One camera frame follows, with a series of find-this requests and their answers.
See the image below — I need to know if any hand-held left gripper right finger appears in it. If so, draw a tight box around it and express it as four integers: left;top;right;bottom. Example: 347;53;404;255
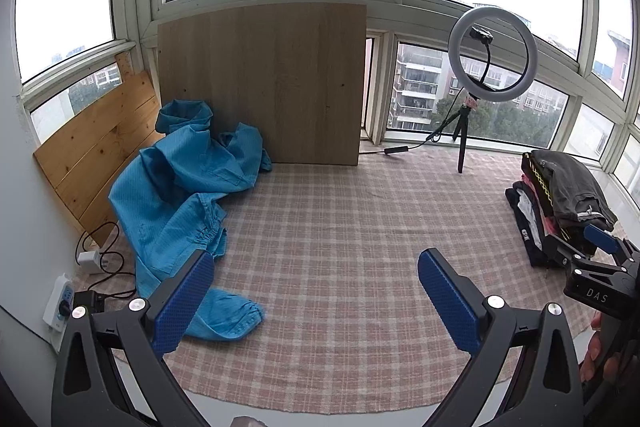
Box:
417;248;585;427

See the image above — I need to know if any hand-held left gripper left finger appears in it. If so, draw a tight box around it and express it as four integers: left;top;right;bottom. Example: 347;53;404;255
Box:
51;249;216;427

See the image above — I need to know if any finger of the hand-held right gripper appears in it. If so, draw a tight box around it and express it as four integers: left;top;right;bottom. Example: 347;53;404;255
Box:
542;234;628;280
583;223;640;275

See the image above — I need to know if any blue pinstriped work coat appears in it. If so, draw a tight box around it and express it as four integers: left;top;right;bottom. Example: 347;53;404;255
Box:
108;99;273;340

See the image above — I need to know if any stack of folded clothes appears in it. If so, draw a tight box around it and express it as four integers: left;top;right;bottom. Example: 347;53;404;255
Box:
504;148;621;269

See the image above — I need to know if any person's right hand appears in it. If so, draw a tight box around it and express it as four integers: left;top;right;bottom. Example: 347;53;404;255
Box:
580;311;623;383

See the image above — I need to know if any black power adapter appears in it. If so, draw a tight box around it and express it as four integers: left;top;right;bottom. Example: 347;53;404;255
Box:
72;289;106;315

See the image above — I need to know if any white charger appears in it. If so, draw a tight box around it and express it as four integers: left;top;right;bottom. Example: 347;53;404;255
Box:
76;249;103;275

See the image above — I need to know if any white power strip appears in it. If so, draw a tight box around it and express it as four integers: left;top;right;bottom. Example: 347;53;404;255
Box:
42;274;76;333

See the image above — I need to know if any pink plaid blanket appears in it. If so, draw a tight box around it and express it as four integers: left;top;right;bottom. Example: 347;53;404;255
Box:
75;147;640;413

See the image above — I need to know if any pine plank board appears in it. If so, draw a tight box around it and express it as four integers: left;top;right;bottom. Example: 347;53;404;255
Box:
33;52;163;248

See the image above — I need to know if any light wooden board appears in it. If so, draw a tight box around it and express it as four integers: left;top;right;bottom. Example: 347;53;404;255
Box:
157;3;367;166

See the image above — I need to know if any black gooseneck phone holder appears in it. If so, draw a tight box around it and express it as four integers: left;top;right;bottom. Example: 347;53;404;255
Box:
470;26;496;95

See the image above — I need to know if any black power cable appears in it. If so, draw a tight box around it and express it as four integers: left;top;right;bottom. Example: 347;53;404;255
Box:
77;221;138;302

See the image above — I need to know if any black ring light cable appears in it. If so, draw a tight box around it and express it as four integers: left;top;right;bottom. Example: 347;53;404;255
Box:
360;104;463;156

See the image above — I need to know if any white ring light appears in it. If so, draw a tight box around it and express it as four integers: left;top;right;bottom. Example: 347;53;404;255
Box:
447;3;539;99

